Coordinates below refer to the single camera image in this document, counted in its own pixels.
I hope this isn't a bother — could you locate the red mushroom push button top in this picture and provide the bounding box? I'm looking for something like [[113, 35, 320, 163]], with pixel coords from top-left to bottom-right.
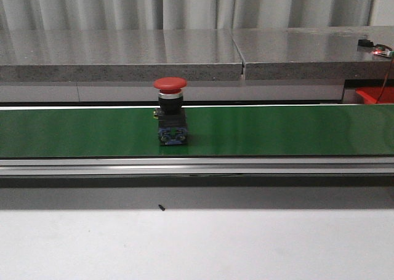
[[153, 77, 188, 146]]

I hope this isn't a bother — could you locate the small black screw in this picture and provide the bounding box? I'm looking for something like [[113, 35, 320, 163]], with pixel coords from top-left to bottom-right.
[[158, 204, 166, 211]]

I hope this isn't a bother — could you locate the grey stone counter slab right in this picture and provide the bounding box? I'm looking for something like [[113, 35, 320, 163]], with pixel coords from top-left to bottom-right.
[[232, 26, 393, 80]]

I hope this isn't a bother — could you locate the grey stone counter slab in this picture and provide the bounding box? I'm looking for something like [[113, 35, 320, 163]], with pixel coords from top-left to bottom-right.
[[232, 26, 393, 80], [1, 30, 243, 82]]

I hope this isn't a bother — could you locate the green conveyor belt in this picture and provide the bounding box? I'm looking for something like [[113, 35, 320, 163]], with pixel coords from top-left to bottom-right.
[[1, 105, 393, 158]]

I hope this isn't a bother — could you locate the red plastic tray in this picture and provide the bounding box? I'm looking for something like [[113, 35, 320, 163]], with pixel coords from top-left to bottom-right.
[[356, 87, 394, 104]]

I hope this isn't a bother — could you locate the grey stone counter slab left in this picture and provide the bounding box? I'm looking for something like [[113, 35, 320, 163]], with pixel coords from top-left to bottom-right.
[[1, 30, 243, 82]]

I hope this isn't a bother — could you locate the small sensor circuit board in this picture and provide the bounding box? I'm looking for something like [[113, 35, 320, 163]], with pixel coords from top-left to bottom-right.
[[357, 39, 393, 58]]

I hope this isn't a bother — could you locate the white pleated curtain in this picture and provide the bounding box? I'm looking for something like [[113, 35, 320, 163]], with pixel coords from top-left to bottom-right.
[[1, 0, 393, 30]]

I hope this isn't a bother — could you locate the aluminium conveyor frame rail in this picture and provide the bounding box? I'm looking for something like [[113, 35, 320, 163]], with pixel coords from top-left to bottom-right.
[[1, 156, 393, 176]]

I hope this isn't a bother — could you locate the red black sensor wire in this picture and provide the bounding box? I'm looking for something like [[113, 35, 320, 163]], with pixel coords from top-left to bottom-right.
[[374, 42, 394, 104]]

